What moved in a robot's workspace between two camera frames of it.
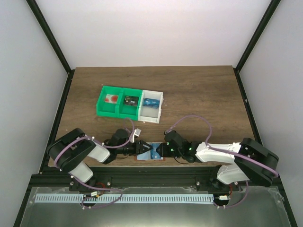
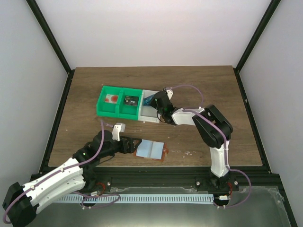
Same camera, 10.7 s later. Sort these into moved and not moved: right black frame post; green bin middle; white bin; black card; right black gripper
Moved: right black gripper
Not moved: right black frame post; white bin; black card; green bin middle
